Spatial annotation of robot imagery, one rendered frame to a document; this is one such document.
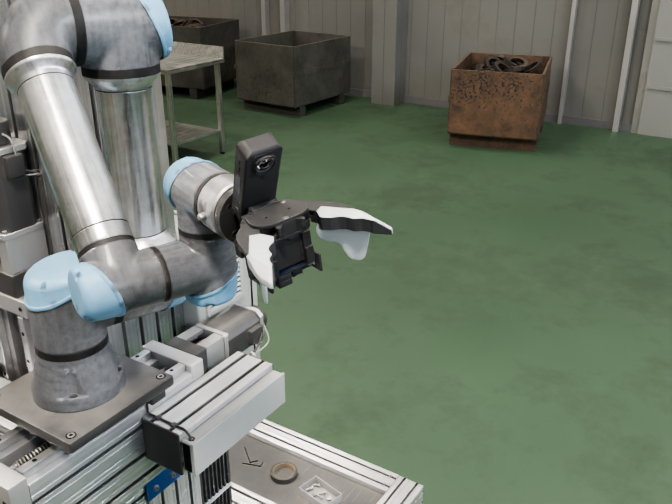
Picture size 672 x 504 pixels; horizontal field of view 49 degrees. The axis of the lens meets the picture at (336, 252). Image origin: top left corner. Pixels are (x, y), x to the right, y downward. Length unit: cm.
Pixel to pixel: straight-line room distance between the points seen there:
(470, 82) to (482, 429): 422
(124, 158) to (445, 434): 217
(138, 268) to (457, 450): 222
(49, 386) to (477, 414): 223
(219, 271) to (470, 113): 595
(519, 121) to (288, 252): 605
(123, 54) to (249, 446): 180
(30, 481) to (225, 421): 33
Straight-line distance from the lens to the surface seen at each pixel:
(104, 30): 111
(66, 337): 122
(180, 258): 96
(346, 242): 81
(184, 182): 95
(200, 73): 891
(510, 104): 678
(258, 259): 73
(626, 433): 327
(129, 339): 157
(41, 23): 108
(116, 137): 117
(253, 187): 81
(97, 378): 126
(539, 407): 330
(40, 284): 120
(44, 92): 104
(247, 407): 140
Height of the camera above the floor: 188
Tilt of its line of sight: 24 degrees down
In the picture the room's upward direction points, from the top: straight up
